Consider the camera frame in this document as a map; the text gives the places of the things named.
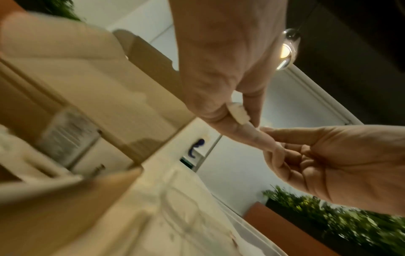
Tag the person's right hand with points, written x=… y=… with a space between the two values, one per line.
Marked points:
x=348 y=162

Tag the person's left hand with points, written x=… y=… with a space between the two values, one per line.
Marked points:
x=221 y=50

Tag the brown cardboard box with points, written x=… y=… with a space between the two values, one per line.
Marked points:
x=95 y=87

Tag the clear compartment tray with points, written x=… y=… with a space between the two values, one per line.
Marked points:
x=189 y=225

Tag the pile of white sachets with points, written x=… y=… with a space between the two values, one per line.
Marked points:
x=19 y=155

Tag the green leafy plant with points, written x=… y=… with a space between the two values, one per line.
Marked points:
x=63 y=7
x=348 y=220

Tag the glass pendant lamp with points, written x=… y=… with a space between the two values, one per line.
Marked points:
x=286 y=50

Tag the black planter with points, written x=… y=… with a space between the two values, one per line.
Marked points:
x=316 y=230

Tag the orange leather bench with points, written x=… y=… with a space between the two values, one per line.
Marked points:
x=278 y=230
x=8 y=6

